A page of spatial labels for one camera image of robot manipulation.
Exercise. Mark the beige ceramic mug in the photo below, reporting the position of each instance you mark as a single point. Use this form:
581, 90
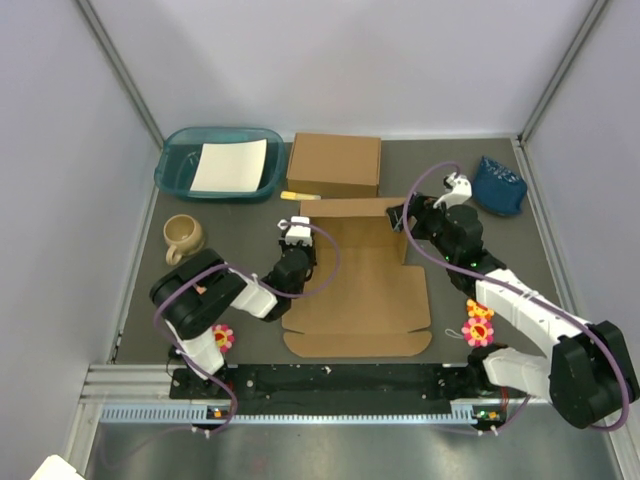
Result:
184, 237

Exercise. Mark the yellow white marker pen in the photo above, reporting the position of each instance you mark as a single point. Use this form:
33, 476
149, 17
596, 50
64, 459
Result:
297, 196

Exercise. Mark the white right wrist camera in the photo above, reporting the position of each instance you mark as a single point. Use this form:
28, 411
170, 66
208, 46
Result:
458, 190

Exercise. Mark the dark blue crumpled bag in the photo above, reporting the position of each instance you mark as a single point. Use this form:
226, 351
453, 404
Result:
498, 189

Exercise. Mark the orange flower toy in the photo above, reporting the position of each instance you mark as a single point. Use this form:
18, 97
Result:
477, 310

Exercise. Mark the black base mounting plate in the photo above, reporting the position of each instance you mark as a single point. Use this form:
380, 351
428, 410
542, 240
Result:
356, 388

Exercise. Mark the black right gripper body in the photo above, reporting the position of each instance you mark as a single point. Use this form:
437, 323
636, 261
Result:
431, 224

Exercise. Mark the teal plastic bin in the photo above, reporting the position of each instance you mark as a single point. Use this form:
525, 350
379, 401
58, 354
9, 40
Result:
181, 151

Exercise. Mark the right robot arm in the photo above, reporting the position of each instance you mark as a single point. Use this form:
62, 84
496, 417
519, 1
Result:
584, 370

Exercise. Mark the white paper sheet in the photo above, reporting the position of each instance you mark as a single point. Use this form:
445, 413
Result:
230, 168

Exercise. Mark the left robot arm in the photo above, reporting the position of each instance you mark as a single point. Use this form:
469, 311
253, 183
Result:
195, 294

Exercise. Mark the pink flower toy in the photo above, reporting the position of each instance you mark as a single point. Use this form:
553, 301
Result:
478, 332
224, 337

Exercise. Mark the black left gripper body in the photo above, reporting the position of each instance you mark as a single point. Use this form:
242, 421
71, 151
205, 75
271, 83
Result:
310, 250

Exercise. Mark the grey slotted cable duct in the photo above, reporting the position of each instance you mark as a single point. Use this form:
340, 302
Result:
202, 414

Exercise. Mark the pink flower toy right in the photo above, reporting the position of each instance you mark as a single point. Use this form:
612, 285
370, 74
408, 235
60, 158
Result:
478, 332

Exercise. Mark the pink flower toy left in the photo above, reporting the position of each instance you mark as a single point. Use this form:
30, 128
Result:
224, 337

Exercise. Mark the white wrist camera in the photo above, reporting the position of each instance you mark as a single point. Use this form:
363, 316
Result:
296, 231
458, 190

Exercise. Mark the white object bottom corner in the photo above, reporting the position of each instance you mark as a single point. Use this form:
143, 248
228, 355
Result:
55, 467

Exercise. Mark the brown cardboard box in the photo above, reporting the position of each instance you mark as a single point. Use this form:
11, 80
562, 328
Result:
335, 166
363, 300

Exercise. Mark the folded brown cardboard box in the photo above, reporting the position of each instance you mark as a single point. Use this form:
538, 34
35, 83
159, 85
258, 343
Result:
335, 166

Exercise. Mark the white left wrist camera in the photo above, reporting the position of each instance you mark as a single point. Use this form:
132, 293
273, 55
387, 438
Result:
296, 231

